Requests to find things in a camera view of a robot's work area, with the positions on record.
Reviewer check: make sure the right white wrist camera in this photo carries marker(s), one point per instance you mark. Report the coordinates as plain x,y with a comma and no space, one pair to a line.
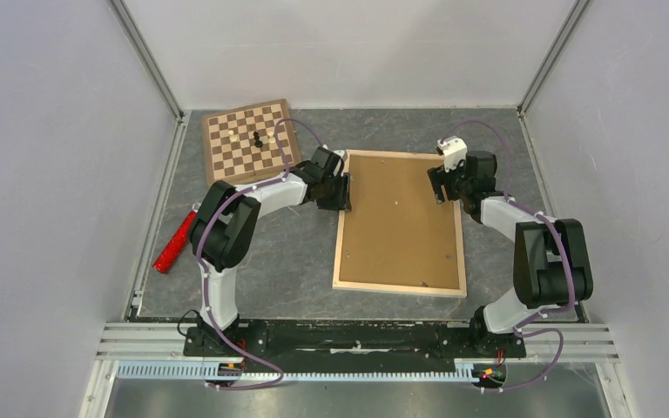
453,150

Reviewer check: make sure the wooden picture frame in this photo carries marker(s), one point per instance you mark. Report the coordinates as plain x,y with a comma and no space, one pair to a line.
337,259

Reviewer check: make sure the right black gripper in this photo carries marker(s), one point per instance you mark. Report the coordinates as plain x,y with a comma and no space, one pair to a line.
439,178

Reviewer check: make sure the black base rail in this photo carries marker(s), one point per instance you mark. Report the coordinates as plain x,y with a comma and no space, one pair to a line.
271,339

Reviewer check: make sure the black chess piece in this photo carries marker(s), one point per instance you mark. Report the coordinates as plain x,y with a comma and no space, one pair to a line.
257,141

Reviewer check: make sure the brown cardboard backing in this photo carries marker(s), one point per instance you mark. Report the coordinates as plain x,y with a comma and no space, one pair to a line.
398,231

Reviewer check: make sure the red toy microphone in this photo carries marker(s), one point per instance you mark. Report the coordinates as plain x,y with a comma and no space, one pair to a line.
175,245

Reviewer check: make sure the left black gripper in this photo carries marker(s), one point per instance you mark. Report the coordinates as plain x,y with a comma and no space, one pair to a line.
341,201

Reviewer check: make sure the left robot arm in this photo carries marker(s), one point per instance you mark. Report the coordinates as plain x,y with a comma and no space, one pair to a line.
224,225

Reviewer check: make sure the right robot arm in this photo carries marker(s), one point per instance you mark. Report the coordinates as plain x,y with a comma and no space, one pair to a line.
551,268

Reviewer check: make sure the wooden chessboard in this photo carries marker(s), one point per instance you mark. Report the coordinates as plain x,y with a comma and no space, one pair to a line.
241,162

